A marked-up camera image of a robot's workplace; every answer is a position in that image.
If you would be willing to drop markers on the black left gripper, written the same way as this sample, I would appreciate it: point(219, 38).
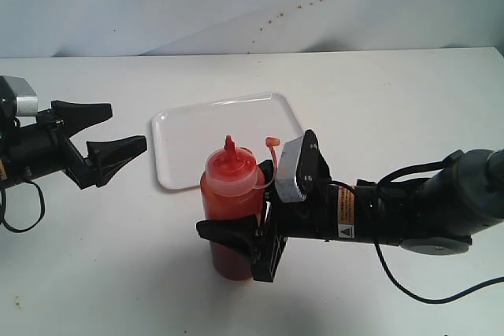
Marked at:
point(45, 147)

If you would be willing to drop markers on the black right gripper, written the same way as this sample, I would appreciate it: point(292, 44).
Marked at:
point(328, 213)

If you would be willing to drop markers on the red sauce squeeze bottle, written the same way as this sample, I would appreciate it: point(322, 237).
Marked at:
point(232, 186)

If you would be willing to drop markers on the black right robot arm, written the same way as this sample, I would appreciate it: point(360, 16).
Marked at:
point(433, 208)

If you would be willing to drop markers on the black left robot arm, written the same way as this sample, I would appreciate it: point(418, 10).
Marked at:
point(45, 147)

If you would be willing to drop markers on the white rectangular plastic tray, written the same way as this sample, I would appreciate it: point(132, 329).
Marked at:
point(185, 136)

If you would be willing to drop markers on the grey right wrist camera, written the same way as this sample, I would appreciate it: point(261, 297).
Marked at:
point(297, 168)

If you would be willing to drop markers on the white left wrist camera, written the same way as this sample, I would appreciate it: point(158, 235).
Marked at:
point(18, 98)

